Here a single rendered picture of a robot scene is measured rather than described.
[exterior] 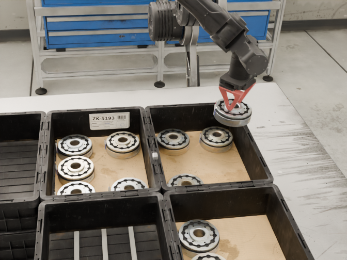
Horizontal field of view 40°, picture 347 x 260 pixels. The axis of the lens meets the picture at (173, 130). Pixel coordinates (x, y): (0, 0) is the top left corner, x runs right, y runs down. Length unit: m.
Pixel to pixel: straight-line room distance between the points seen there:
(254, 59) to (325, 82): 2.68
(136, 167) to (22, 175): 0.33
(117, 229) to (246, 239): 0.33
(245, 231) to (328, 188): 0.48
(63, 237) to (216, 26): 0.64
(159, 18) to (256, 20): 1.40
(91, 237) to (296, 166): 0.81
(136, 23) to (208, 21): 2.12
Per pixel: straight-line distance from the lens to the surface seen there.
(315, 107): 3.49
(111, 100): 2.00
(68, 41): 3.29
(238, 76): 1.27
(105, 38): 3.30
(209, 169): 1.45
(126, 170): 1.43
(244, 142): 1.47
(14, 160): 1.52
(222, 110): 1.34
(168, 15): 2.19
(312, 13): 4.66
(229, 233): 1.27
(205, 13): 1.16
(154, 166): 1.30
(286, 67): 3.95
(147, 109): 1.52
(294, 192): 1.63
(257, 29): 3.51
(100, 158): 1.48
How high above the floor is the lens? 1.75
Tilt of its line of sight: 35 degrees down
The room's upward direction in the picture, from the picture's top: 3 degrees clockwise
